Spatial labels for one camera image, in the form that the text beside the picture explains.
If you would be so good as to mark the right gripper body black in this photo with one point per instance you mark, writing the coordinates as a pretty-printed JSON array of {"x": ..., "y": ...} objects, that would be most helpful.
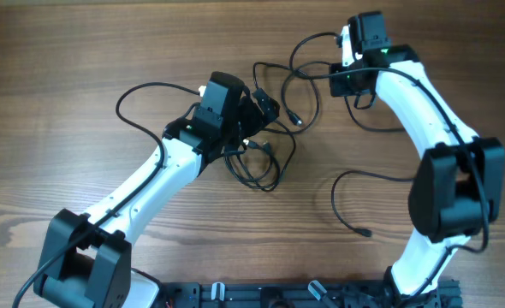
[{"x": 346, "y": 85}]

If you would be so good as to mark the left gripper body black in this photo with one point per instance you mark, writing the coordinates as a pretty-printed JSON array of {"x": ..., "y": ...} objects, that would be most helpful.
[{"x": 250, "y": 121}]

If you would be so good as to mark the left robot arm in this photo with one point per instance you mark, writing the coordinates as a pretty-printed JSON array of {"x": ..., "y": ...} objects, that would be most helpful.
[{"x": 86, "y": 258}]

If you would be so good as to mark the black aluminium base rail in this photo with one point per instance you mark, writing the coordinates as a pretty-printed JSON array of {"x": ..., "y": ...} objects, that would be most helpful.
[{"x": 353, "y": 294}]

